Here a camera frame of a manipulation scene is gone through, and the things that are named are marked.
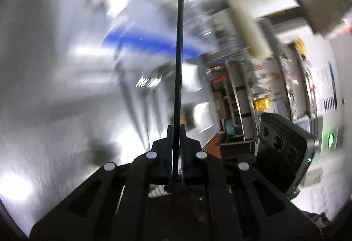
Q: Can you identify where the black chopstick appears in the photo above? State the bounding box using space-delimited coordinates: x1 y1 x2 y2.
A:
171 0 184 184

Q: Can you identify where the cream padded pole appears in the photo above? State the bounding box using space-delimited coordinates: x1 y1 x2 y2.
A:
227 0 269 60

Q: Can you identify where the yellow tool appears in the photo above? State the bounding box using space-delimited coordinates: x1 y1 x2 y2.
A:
294 39 306 56

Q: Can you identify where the metal shelf rack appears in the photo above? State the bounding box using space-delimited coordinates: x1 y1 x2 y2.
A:
205 18 319 148

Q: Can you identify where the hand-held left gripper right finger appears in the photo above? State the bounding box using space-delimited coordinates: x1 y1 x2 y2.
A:
180 124 323 241

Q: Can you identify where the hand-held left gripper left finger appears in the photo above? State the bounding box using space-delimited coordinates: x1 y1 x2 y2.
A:
30 125 174 241

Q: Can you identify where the green lit sign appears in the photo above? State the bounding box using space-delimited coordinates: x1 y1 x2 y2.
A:
327 129 338 150

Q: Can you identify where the wall poster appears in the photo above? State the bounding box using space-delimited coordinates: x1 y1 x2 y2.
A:
316 62 338 114

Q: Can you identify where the yellow box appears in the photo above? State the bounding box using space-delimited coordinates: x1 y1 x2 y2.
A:
254 99 272 111

